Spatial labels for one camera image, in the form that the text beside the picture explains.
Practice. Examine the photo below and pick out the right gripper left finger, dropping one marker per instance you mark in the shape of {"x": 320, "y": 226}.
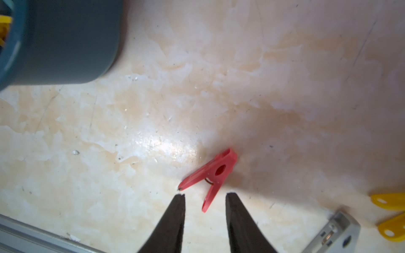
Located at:
{"x": 168, "y": 234}

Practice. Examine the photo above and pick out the aluminium front rail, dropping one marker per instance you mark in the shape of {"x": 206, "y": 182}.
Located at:
{"x": 19, "y": 237}

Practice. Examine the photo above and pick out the teal plastic storage box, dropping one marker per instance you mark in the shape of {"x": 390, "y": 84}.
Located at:
{"x": 59, "y": 42}

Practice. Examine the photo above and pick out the grey clothespin bottom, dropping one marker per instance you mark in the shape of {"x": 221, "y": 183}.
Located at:
{"x": 339, "y": 235}

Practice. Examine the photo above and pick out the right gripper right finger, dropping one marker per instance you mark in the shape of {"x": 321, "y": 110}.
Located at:
{"x": 244, "y": 234}

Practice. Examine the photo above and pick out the yellow clothespin small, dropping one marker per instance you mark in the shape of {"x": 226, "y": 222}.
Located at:
{"x": 5, "y": 26}

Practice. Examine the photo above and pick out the red clothespin bottom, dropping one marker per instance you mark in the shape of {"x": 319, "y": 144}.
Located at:
{"x": 216, "y": 172}

